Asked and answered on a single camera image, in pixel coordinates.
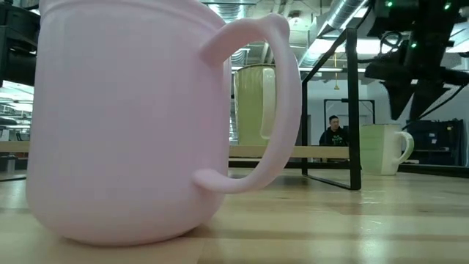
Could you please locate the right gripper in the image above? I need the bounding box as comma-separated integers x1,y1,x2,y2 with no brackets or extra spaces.
364,36,469,122

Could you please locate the green and white mug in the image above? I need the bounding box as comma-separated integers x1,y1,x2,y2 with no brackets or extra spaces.
359,123,415,176

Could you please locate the silver ceiling duct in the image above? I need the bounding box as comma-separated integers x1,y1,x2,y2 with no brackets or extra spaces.
298,0,369,67

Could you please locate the ceiling light panel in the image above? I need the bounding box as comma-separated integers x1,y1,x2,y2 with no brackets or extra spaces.
318,38,411,56

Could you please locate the person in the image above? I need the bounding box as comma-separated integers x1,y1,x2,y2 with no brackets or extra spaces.
318,114,349,147

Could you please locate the yellow hanging cord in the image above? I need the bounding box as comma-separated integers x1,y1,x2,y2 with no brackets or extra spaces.
333,54,340,91

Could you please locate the pink plastic mug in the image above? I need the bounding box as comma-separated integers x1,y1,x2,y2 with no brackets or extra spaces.
26,0,303,246

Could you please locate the tall olive green mug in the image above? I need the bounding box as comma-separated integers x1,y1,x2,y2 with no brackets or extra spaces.
233,64,278,147

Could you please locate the wooden shelf with black frame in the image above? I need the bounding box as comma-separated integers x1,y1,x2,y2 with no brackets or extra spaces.
0,27,363,191

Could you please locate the black cabinet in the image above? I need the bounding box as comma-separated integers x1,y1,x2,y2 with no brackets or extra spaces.
402,119,465,166

